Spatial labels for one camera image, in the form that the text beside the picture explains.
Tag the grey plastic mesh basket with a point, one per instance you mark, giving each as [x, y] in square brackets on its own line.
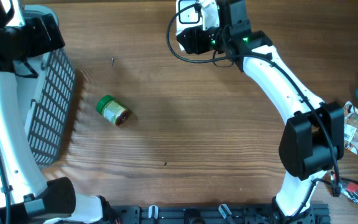
[44, 102]

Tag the white barcode scanner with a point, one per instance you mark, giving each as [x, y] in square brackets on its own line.
[190, 15]

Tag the hex wrench set packet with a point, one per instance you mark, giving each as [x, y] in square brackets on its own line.
[346, 187]

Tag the green lid jar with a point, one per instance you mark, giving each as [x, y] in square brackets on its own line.
[113, 110]

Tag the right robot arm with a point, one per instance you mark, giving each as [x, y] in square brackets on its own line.
[313, 138]

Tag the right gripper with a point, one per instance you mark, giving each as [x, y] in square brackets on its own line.
[194, 36]

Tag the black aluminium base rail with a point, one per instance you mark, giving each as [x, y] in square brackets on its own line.
[241, 214]

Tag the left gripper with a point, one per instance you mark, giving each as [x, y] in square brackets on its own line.
[42, 45]

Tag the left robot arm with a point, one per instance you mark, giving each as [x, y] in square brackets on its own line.
[26, 196]

